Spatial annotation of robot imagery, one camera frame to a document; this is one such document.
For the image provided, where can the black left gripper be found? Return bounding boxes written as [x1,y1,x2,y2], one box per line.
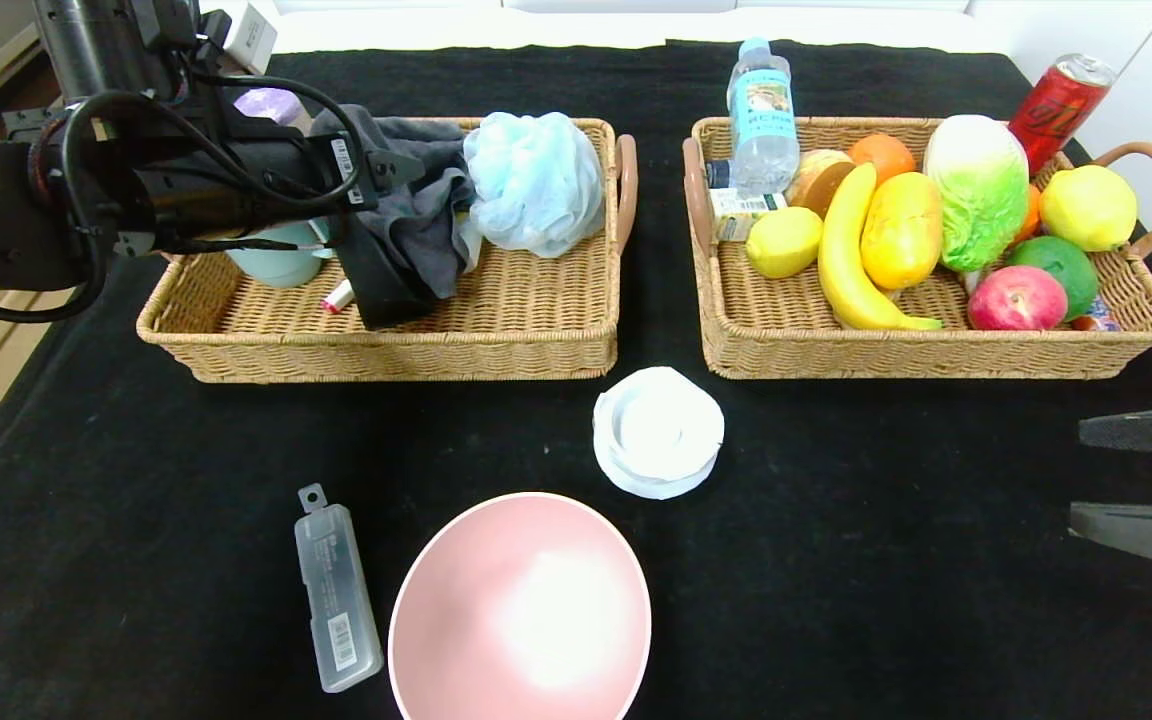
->
[259,130,426,212]

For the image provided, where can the grey cloth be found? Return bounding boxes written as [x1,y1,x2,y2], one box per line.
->
[311,105,482,301]

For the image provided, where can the water bottle with blue cap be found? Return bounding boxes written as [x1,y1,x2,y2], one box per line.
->
[726,38,801,196]

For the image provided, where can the clear plastic toothbrush case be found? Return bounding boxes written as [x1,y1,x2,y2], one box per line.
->
[294,484,385,695]

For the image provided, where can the pink bowl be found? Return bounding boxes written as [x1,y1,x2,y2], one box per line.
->
[388,492,653,720]

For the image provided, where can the yellow mango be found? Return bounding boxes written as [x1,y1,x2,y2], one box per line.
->
[860,172,944,293]

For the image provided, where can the large yellow lemon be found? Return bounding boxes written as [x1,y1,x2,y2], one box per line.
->
[1038,165,1139,253]

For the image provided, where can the black curved case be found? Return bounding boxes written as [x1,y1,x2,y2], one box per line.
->
[336,215,437,331]

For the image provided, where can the light blue bath loofah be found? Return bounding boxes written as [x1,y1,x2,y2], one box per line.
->
[463,112,607,259]

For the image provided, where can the bottle with purple cap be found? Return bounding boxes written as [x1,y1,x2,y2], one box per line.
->
[234,88,312,136]

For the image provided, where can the teal mug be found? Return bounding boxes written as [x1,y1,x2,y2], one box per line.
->
[226,222,334,289]

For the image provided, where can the white and green box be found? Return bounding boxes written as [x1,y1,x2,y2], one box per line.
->
[711,188,787,244]

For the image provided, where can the small yellow lemon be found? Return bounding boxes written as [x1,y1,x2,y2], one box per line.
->
[745,207,825,281]

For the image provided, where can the brown bread bun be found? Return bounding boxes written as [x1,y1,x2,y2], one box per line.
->
[786,150,855,219]

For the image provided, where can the yellow banana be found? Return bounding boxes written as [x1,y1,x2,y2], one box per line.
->
[818,162,945,333]

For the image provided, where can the orange fruit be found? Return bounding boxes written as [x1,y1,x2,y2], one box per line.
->
[1011,185,1045,246]
[848,133,917,186]

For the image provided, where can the napa cabbage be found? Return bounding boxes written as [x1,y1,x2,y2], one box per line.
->
[923,115,1030,273]

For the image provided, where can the dark table cloth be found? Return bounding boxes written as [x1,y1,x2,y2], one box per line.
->
[0,40,1152,720]

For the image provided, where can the red apple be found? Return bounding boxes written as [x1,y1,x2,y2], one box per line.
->
[966,265,1069,333]

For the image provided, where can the red soda can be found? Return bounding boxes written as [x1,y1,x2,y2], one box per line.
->
[1006,53,1117,176]

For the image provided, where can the green round fruit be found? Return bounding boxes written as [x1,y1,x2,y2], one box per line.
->
[1006,235,1099,321]

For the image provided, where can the colourful snack packet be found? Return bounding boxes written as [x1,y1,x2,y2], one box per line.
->
[1071,298,1122,333]

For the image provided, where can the black camera cable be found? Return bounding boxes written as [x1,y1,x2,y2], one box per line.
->
[61,65,369,216]

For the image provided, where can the wicker basket with handles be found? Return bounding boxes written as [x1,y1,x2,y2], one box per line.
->
[136,117,639,386]
[681,117,1152,382]

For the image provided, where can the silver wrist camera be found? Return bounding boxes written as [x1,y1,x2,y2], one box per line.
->
[224,2,279,66]

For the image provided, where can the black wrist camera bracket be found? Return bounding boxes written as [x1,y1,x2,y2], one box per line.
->
[131,0,237,79]

